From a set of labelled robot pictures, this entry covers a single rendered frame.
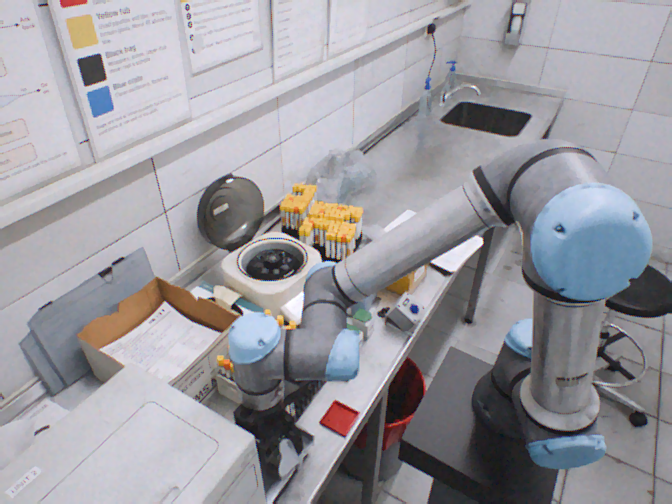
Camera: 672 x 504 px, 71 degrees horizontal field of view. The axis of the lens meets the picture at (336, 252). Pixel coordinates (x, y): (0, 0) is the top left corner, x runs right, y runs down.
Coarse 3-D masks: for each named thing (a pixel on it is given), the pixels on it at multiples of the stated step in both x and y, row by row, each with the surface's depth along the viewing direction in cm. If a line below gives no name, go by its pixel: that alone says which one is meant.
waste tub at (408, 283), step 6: (426, 264) 143; (420, 270) 140; (426, 270) 145; (408, 276) 134; (414, 276) 137; (420, 276) 142; (396, 282) 138; (402, 282) 136; (408, 282) 135; (414, 282) 139; (384, 288) 142; (390, 288) 140; (396, 288) 139; (402, 288) 137; (408, 288) 136; (414, 288) 141; (402, 294) 139
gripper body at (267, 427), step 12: (240, 408) 76; (276, 408) 76; (240, 420) 75; (252, 420) 74; (264, 420) 79; (276, 420) 81; (288, 420) 82; (252, 432) 78; (264, 432) 79; (276, 432) 79; (264, 444) 77; (276, 444) 82; (264, 456) 78
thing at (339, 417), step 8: (336, 400) 109; (328, 408) 108; (336, 408) 108; (344, 408) 108; (352, 408) 108; (328, 416) 107; (336, 416) 107; (344, 416) 107; (352, 416) 107; (328, 424) 104; (336, 424) 105; (344, 424) 105; (352, 424) 104; (336, 432) 104; (344, 432) 103
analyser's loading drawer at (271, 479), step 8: (296, 424) 98; (304, 432) 98; (304, 440) 98; (312, 440) 98; (304, 448) 96; (264, 472) 92; (272, 472) 92; (288, 472) 92; (264, 480) 91; (272, 480) 91; (280, 480) 91; (264, 488) 90; (272, 488) 90; (280, 488) 90; (272, 496) 89
